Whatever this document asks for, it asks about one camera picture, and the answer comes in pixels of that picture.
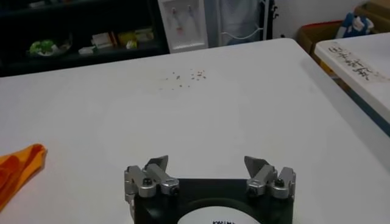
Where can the flat white box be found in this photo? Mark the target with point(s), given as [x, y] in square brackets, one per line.
[87, 50]

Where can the orange t-shirt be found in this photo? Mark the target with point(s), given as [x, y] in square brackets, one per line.
[15, 173]

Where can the green and yellow box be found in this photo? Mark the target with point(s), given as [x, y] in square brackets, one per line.
[125, 36]

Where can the open brown cardboard box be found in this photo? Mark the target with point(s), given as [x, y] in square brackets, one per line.
[314, 33]

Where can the blue and white bag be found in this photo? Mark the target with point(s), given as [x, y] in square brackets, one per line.
[353, 24]

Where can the white water dispenser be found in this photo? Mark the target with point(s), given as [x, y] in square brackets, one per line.
[182, 30]

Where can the black shelf unit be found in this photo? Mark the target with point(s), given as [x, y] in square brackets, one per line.
[91, 58]

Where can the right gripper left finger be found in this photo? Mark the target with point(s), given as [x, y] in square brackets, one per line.
[152, 176]

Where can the cardboard box with open flap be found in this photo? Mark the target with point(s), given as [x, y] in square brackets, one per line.
[377, 15]

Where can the black clamp stand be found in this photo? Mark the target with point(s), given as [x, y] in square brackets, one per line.
[272, 18]

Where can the scattered small crumbs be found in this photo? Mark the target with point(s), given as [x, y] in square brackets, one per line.
[198, 74]

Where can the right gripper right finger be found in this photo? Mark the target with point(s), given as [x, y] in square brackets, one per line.
[265, 178]

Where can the bowl with green items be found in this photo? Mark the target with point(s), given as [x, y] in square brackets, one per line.
[42, 47]

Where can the red and white box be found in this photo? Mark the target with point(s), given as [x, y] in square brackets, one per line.
[103, 40]

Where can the white and green box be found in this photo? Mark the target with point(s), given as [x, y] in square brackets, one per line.
[144, 34]

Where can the small green box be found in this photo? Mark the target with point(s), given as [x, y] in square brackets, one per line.
[131, 44]

